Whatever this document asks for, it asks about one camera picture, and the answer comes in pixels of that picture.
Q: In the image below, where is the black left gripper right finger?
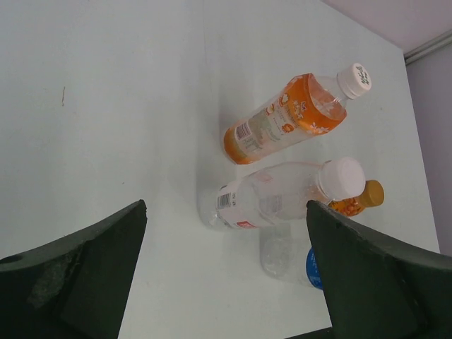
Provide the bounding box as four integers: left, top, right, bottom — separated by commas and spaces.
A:
305, 201, 451, 338

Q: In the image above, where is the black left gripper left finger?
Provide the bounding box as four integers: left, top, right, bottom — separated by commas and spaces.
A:
1, 200, 147, 338

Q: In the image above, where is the blue Pocari Sweat bottle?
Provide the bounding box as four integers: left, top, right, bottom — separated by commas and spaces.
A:
260, 220, 323, 290

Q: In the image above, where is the small orange bottle gold cap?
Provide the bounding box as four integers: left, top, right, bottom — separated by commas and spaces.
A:
328, 180, 385, 218

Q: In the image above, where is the orange tea bottle white cap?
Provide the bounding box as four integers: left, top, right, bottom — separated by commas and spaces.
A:
223, 63, 372, 165

